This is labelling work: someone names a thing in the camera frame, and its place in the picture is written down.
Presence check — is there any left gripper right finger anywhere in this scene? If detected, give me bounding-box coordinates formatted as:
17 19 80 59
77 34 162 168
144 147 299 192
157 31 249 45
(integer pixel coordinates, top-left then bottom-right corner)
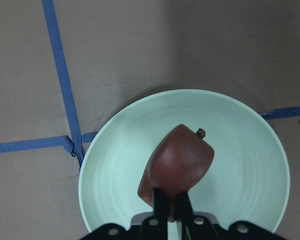
175 192 218 240

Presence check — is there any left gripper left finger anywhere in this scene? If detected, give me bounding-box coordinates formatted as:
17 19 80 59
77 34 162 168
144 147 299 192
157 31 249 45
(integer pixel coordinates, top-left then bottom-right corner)
139 188 171 240

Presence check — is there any brown bun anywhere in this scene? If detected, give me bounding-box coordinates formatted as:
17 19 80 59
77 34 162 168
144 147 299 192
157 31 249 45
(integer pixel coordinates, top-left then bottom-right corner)
137 124 215 223

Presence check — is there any light green plate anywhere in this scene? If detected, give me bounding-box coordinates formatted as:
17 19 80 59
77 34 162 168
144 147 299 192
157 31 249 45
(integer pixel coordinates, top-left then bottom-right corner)
78 89 290 232

